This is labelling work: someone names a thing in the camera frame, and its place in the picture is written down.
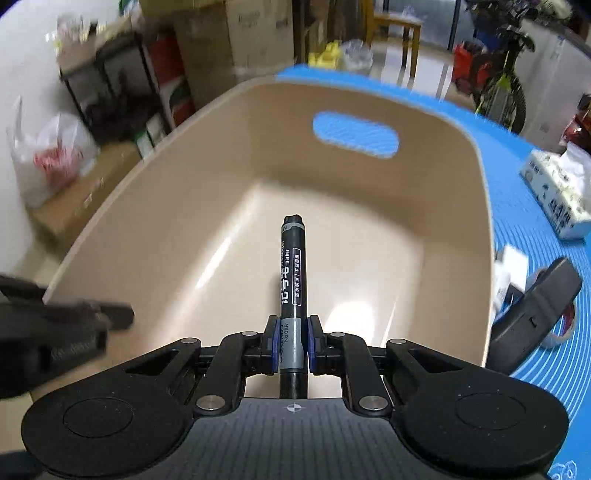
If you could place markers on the black rectangular case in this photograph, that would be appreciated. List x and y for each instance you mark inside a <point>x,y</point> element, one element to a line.
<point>531,314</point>

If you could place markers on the green black bicycle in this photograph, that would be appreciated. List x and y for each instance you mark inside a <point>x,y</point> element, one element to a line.
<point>501,78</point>

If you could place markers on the black metal shelf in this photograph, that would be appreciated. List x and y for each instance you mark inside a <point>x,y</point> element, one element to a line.
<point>115,83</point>

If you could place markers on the white chest freezer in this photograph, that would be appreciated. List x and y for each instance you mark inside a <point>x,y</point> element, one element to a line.
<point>558,78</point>

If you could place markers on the red bag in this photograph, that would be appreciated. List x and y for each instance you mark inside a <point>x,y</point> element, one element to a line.
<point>468,64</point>

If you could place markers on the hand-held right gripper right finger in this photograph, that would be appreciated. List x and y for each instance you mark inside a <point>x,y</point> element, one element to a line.
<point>314,344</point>

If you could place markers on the printed white tissue box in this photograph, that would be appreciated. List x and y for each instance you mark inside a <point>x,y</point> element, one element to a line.
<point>558,198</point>

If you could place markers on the clear tape roll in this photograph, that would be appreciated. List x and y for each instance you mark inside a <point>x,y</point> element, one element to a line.
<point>565,330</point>

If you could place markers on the wooden chair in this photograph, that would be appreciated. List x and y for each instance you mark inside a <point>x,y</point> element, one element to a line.
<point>392,23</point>

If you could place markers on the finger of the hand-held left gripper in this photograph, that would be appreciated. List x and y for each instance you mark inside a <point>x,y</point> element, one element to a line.
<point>115,316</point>

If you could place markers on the clear plastic bag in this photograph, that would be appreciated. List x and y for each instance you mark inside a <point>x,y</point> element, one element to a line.
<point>356,56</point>

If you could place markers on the white plastic bag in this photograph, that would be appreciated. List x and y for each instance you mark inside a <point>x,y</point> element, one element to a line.
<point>51,152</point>

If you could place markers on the flat cardboard box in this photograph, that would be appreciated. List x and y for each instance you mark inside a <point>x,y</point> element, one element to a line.
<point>87,194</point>

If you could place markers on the black marker pen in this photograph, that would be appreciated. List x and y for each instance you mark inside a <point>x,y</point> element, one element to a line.
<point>292,277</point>

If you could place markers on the beige plastic bin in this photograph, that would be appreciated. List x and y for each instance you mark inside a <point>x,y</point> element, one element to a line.
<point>207,207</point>

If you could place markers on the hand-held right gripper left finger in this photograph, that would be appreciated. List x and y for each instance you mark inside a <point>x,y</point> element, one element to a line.
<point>273,344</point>

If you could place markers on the yellow plastic toy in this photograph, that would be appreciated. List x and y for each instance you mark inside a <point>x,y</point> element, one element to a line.
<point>325,54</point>

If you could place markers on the large brown cardboard box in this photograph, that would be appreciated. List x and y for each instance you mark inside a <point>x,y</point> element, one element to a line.
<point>258,46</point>

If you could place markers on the white charger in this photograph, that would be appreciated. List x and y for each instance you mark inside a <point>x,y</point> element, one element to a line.
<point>510,265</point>

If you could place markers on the blue silicone baking mat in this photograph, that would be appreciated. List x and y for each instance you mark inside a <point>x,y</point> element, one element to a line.
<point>461,134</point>

